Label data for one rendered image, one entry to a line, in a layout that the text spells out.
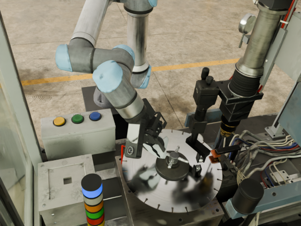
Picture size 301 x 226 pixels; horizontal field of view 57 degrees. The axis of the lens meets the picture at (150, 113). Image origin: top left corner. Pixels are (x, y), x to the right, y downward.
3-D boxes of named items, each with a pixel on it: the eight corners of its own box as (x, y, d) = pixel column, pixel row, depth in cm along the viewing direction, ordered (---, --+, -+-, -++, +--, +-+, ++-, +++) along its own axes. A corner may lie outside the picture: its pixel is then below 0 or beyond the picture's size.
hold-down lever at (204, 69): (204, 82, 72) (215, 80, 72) (198, 66, 76) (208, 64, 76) (202, 102, 79) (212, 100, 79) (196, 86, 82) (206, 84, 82)
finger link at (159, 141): (169, 149, 85) (156, 130, 80) (167, 153, 84) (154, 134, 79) (157, 148, 87) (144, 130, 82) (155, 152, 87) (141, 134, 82)
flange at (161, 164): (171, 147, 97) (172, 142, 96) (195, 167, 92) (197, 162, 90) (148, 163, 91) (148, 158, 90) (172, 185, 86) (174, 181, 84)
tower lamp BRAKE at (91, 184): (83, 200, 60) (82, 193, 58) (80, 183, 63) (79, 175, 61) (104, 196, 62) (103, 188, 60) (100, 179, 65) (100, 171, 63)
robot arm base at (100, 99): (91, 91, 148) (90, 76, 142) (119, 88, 152) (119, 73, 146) (96, 110, 138) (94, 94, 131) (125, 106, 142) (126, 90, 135)
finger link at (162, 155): (177, 146, 91) (165, 128, 85) (170, 162, 87) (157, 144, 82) (169, 146, 92) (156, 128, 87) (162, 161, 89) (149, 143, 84)
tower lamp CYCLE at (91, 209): (85, 215, 65) (84, 208, 63) (83, 197, 68) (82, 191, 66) (105, 210, 66) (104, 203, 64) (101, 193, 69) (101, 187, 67)
